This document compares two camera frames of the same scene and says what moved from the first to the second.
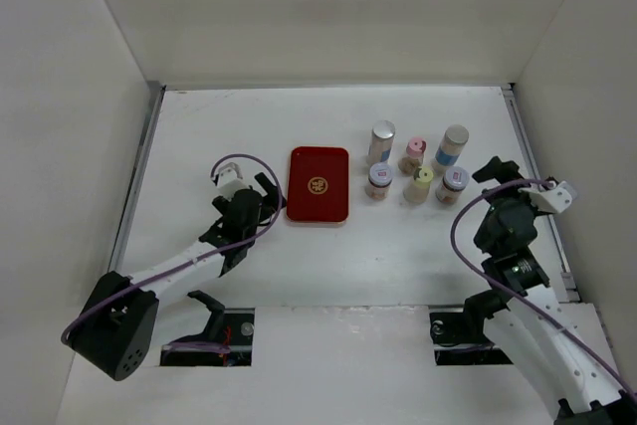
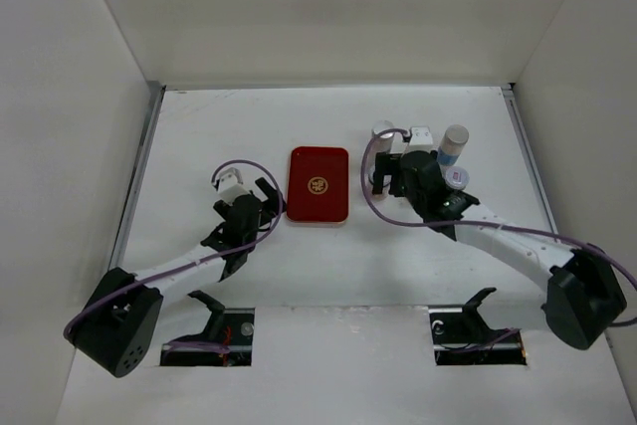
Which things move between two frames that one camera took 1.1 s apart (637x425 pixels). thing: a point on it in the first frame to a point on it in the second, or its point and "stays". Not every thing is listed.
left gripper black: [273, 194] stays
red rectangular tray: [318, 185] stays
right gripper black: [497, 169] to [388, 164]
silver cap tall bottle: [381, 143] stays
